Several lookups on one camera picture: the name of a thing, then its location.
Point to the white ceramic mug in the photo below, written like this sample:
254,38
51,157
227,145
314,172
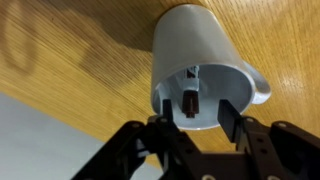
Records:
186,40

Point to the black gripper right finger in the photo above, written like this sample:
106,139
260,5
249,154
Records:
283,150

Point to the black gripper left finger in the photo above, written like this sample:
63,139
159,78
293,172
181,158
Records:
156,146

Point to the black marker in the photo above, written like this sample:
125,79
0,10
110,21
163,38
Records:
190,100

